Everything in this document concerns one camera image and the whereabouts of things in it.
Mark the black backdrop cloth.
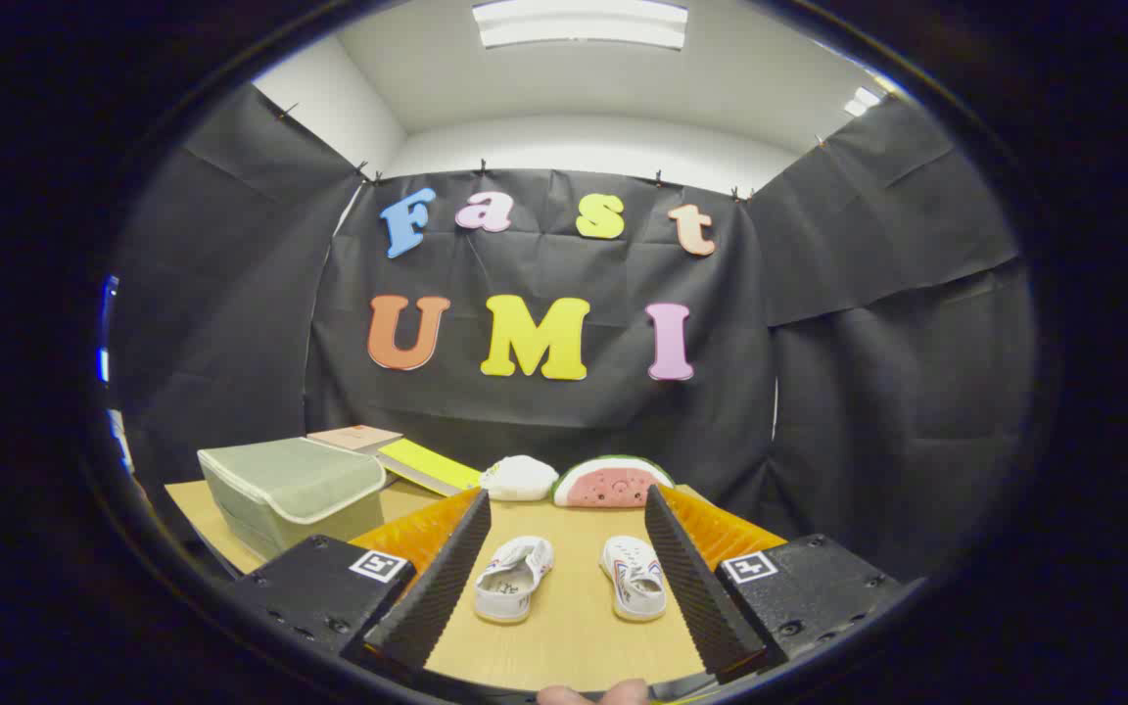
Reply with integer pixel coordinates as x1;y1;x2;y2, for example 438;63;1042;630
106;83;1040;588

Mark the yellow book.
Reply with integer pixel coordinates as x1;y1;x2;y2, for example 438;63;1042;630
375;438;483;497

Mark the white canvas shoe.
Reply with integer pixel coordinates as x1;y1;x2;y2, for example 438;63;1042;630
599;535;668;623
473;536;556;625

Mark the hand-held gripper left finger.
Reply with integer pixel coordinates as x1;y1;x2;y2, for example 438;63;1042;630
229;487;493;677

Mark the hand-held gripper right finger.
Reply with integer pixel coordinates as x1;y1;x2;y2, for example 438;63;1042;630
643;483;906;683

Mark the watermelon slice plush toy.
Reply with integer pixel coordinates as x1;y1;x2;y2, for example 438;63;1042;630
551;454;676;509

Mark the pale green fabric storage box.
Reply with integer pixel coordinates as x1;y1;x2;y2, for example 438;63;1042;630
197;437;389;561

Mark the long ceiling light panel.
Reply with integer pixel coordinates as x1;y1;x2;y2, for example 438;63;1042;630
471;0;689;50

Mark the white plush toy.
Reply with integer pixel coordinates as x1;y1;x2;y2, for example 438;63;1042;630
479;454;560;502

